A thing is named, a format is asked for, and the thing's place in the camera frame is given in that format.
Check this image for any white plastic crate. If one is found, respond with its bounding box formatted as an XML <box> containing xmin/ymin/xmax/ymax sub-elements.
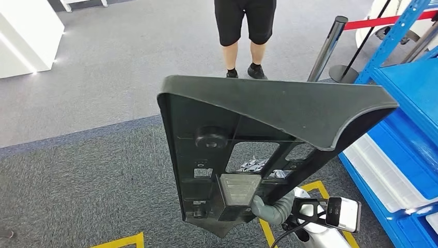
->
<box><xmin>424</xmin><ymin>211</ymin><xmax>438</xmax><ymax>238</ymax></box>
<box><xmin>343</xmin><ymin>133</ymin><xmax>438</xmax><ymax>213</ymax></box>

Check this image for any pale metal frame stand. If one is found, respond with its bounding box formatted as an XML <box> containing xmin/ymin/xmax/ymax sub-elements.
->
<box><xmin>59</xmin><ymin>0</ymin><xmax>108</xmax><ymax>13</ymax></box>

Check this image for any red barrier belt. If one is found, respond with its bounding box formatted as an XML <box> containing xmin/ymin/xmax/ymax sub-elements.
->
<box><xmin>343</xmin><ymin>9</ymin><xmax>438</xmax><ymax>32</ymax></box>

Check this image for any white cabinet block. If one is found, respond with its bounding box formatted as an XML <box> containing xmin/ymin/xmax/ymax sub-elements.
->
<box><xmin>0</xmin><ymin>0</ymin><xmax>66</xmax><ymax>80</ymax></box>

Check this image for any chrome stanchion post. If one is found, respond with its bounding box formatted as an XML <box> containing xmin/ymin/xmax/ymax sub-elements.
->
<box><xmin>307</xmin><ymin>15</ymin><xmax>349</xmax><ymax>83</ymax></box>
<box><xmin>400</xmin><ymin>20</ymin><xmax>438</xmax><ymax>65</ymax></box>

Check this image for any blue metal shelf rack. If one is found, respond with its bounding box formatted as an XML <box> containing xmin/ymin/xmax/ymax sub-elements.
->
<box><xmin>338</xmin><ymin>0</ymin><xmax>438</xmax><ymax>248</ymax></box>

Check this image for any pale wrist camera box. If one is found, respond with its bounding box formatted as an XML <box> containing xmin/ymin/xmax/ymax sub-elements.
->
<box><xmin>325</xmin><ymin>196</ymin><xmax>362</xmax><ymax>234</ymax></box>

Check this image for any person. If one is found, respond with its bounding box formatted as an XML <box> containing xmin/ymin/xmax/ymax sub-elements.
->
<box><xmin>213</xmin><ymin>0</ymin><xmax>277</xmax><ymax>80</ymax></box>

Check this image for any thin black pole stand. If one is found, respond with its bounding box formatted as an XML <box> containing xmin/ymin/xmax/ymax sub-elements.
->
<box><xmin>328</xmin><ymin>0</ymin><xmax>393</xmax><ymax>85</ymax></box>

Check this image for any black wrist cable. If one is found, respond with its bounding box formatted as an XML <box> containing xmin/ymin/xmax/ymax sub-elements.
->
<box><xmin>270</xmin><ymin>219</ymin><xmax>309</xmax><ymax>248</ymax></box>

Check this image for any black plastic plate frame part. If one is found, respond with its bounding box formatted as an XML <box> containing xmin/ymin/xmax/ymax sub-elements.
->
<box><xmin>157</xmin><ymin>75</ymin><xmax>400</xmax><ymax>239</ymax></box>

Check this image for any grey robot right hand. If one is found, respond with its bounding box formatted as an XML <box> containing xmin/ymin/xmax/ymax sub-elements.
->
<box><xmin>237</xmin><ymin>156</ymin><xmax>295</xmax><ymax>226</ymax></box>

